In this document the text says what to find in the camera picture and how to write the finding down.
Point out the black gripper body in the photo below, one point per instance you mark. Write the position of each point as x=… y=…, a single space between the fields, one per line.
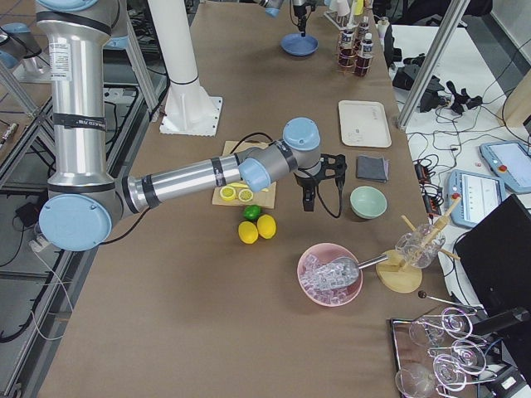
x=305 y=181
x=299 y=11

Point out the blue round plate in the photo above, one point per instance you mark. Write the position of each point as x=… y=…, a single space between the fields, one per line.
x=295 y=44

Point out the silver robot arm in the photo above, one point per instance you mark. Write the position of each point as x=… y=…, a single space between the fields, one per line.
x=272 y=8
x=85 y=202

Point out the wooden cutting board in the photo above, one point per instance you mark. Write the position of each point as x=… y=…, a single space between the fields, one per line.
x=263 y=199

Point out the left rear tea bottle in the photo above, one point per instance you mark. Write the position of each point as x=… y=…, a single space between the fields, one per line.
x=346 y=48

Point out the tea bottle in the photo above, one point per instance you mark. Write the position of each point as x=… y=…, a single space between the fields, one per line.
x=346 y=48
x=365 y=55
x=363 y=28

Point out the upper yellow lemon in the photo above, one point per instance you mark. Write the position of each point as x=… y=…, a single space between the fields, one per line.
x=266 y=226

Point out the yellow lemon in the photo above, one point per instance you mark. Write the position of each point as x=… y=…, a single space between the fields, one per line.
x=247 y=232
x=266 y=226

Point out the mint green bowl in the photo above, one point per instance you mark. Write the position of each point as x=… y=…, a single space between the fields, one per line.
x=368 y=202

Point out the right rear tea bottle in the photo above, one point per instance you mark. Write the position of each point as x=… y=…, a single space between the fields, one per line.
x=363 y=28

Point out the green lime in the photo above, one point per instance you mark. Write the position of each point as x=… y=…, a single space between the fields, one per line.
x=252 y=212

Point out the upper lemon slice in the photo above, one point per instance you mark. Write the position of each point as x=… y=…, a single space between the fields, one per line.
x=245 y=195

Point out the lemon slice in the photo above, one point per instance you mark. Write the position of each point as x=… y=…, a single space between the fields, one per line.
x=245 y=195
x=227 y=193

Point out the front tea bottle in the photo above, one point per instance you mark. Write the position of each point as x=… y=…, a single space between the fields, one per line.
x=365 y=55

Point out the yellow plastic knife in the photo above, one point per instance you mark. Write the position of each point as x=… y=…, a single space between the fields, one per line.
x=244 y=186

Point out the pink bowl of ice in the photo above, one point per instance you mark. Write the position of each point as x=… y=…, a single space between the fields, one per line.
x=314 y=257

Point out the grey folded cloth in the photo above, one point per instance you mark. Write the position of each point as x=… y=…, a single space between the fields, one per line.
x=371 y=168

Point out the lower yellow lemon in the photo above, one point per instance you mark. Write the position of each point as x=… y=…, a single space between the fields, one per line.
x=247 y=232

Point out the cream rabbit tray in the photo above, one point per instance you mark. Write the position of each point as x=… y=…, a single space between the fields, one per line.
x=363 y=124

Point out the lower lemon slice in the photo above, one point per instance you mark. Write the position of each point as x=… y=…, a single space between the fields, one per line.
x=227 y=193

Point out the steel ice scoop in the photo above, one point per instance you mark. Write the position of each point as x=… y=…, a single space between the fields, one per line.
x=342 y=272

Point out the wooden cup stand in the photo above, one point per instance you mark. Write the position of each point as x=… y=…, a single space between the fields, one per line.
x=396 y=273

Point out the glass cup on stand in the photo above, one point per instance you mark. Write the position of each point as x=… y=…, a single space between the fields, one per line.
x=416 y=249

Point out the near teach pendant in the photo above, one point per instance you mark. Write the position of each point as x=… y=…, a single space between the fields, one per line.
x=479 y=196

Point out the teach pendant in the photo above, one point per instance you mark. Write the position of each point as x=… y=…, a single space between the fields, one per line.
x=479 y=196
x=510 y=161

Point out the black laptop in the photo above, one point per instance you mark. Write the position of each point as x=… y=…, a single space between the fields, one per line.
x=495 y=255

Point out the far teach pendant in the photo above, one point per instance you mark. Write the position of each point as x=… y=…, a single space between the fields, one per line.
x=510 y=161

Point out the wine glass tray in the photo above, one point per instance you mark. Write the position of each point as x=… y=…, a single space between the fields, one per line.
x=438 y=355

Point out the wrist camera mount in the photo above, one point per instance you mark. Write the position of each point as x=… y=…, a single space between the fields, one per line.
x=333 y=167

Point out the copper wire bottle rack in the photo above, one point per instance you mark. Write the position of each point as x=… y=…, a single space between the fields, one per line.
x=357 y=44

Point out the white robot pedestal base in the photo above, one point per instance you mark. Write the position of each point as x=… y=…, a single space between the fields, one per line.
x=189 y=109

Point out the aluminium frame post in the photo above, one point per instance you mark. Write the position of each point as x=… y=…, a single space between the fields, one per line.
x=443 y=36

